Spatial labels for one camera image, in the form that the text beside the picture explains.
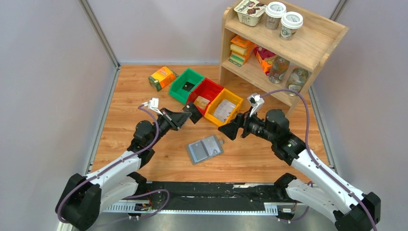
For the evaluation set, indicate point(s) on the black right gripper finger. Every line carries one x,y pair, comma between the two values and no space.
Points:
230,132
233,125

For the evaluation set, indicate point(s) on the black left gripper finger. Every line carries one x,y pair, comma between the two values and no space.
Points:
180,120
170,114

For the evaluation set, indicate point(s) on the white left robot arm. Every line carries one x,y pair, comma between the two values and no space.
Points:
102,178

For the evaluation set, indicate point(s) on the right clear glass bottle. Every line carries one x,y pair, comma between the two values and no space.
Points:
297,79

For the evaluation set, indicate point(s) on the clear glass bottle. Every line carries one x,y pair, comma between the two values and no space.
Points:
278,69
297,79

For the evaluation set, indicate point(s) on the stacked sponge pack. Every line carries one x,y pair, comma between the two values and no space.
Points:
241,50

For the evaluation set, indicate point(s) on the white lidded cup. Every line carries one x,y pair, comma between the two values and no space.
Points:
291,22
274,12

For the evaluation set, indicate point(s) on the white VIP card in bin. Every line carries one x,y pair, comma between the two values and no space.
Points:
223,110

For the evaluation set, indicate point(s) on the green plastic bin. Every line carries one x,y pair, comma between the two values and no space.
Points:
176,90

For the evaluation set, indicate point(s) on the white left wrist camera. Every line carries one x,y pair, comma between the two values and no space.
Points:
153,104

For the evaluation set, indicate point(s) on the left clear glass bottle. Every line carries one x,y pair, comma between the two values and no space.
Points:
278,69

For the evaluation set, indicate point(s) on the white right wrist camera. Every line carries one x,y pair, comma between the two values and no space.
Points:
256,102

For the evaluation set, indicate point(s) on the right white lidded cup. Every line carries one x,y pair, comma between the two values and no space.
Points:
291,22

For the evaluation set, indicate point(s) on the red plastic bin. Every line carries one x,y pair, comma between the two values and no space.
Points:
207,90

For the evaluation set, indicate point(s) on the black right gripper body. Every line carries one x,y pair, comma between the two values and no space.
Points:
256,127

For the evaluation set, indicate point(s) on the orange green sponge box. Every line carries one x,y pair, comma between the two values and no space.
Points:
162,78

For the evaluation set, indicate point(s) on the left white lidded cup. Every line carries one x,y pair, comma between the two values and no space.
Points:
274,12

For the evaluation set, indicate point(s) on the aluminium rail frame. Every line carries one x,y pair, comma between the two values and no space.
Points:
138,207

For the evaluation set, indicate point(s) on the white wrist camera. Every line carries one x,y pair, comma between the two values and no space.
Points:
153,104
256,102

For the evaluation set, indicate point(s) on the gold credit card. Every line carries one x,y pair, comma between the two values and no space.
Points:
201,102

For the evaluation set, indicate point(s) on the yellow plastic bin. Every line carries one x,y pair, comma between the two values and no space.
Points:
225,94

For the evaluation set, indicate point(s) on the white vip card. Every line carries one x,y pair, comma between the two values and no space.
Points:
223,110
212,146

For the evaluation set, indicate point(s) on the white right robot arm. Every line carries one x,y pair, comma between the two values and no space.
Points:
345,205

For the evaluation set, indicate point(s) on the red orange snack bag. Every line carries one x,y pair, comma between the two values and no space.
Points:
265,58

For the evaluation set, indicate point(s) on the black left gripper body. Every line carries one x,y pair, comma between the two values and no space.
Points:
165,123

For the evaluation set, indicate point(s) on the black credit card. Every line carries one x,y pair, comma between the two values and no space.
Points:
188,86

